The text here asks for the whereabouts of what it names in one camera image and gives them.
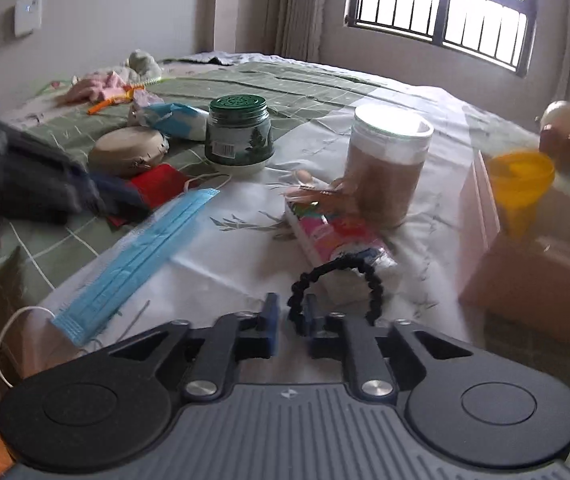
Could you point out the barred window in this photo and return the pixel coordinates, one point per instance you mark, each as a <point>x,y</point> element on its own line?
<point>445,10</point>

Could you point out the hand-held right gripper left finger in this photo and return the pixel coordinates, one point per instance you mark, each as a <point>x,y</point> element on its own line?
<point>271,322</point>

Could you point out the beige round box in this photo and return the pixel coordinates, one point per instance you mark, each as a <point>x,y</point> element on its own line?
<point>120,152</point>

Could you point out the green jar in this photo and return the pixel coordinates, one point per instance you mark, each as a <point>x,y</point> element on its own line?
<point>237,135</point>

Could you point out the pink cardboard box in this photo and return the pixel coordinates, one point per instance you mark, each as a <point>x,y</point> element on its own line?
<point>525,280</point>

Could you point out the orange plastic toy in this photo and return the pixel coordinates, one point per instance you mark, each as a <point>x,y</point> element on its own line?
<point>102,106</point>

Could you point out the red pouch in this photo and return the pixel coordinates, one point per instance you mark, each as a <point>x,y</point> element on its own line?
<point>160,182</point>

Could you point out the green comb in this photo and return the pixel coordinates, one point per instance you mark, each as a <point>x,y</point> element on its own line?
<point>147,81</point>

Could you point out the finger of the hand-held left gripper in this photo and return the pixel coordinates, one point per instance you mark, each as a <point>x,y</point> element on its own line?
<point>117,197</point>

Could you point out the grey-green plush toy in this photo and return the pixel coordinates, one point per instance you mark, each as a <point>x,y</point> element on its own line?
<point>142,62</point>

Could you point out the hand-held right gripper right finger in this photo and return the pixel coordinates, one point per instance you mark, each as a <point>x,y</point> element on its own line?
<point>310,321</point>

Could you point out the pink cloth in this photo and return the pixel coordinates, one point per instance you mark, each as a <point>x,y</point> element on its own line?
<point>97,85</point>

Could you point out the clear jar of brown powder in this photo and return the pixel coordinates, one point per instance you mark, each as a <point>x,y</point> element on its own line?
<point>385,180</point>

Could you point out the egg-shaped plush toy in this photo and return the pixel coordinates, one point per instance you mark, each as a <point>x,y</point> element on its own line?
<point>565,120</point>

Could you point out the yellow plastic bowl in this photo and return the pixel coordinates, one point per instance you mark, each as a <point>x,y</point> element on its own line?
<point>520,185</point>

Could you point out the blue and white packet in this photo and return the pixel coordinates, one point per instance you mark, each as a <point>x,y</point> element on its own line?
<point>180,120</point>

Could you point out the small pink object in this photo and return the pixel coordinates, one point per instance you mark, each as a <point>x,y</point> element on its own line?
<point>310,186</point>

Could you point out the colourful tissue packet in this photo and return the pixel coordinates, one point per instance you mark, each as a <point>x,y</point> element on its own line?
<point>335,235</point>

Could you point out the grey cloth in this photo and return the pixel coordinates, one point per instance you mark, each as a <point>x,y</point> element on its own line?
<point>220,57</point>

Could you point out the white wall panel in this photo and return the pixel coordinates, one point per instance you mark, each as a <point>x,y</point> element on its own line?
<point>28,15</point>

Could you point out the blue face mask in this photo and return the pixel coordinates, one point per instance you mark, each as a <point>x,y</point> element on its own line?
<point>135,260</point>

